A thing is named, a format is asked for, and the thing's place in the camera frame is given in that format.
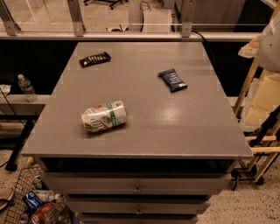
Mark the blue rxbar blueberry wrapper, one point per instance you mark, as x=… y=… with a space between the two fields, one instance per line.
x=172 y=80

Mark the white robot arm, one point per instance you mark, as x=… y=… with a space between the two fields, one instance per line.
x=269 y=46

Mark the white green 7up can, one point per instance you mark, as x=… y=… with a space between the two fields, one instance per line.
x=104 y=116

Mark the black chocolate rxbar wrapper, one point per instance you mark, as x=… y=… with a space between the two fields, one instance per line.
x=95 y=59

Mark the green can in basket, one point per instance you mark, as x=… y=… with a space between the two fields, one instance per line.
x=38 y=183

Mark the red soda can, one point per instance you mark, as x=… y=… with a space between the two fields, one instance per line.
x=48 y=213

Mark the grey drawer cabinet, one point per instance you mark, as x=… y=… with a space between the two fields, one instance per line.
x=162 y=166

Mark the clear plastic water bottle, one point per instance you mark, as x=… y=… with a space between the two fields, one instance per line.
x=27 y=88

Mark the plastic bottle in basket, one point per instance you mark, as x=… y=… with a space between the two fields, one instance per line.
x=47 y=195

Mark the blue snack bag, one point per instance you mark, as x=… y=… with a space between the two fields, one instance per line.
x=32 y=201

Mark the wire mesh basket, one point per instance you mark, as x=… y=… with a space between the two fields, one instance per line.
x=19 y=212

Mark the yellow wooden cart frame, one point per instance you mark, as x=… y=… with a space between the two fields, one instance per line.
x=263 y=154

